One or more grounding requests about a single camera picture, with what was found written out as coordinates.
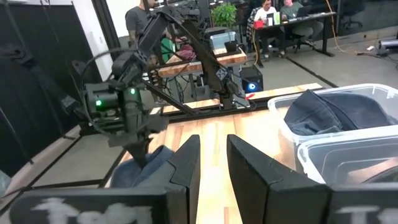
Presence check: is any large green leafy plant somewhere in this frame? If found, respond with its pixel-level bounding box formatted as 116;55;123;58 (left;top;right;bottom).
210;2;238;29

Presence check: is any wooden background table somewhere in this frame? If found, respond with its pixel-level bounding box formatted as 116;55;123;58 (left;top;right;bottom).
157;46;249;78

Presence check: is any black office desk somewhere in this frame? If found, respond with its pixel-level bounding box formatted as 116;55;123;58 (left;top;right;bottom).
252;11;339;68

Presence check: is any person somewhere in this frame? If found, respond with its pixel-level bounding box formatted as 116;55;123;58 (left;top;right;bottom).
279;0;325;47
125;0;156;44
247;0;284;60

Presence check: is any black office chair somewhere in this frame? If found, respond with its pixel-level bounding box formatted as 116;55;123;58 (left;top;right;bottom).
338;0;368;31

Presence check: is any grey floor device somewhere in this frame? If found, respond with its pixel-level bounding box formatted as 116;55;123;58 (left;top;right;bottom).
377;39;398;57

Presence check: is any orange cable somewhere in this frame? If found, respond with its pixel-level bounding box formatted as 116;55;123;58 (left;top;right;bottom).
325;0;361;55

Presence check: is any black laptop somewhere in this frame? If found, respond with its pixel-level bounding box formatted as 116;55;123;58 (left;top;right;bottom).
295;4;313;18

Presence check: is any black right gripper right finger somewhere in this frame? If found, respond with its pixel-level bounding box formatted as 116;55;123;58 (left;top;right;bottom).
226;134;331;224

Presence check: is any dark blue-grey baseball cap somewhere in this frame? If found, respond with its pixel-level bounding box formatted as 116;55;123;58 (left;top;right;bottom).
109;144;175;189
283;89;398;136

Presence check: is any clear storage box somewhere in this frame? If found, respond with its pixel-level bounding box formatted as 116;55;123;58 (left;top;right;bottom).
210;30;237;50

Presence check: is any black computer tower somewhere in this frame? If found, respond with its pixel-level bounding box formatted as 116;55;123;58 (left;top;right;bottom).
239;64;264;94

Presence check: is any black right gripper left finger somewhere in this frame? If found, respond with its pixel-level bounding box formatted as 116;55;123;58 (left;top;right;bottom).
136;134;201;224

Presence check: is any black floor stand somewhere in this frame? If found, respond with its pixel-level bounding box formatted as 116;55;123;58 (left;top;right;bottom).
0;43;80;166

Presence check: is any dark red cloth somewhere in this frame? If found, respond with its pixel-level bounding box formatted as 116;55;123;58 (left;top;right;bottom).
176;44;197;62

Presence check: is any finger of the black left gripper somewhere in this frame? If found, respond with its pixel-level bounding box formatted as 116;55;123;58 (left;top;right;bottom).
126;138;154;169

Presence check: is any clear plastic bin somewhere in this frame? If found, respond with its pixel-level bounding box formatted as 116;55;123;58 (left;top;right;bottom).
297;124;398;187
267;83;398;170

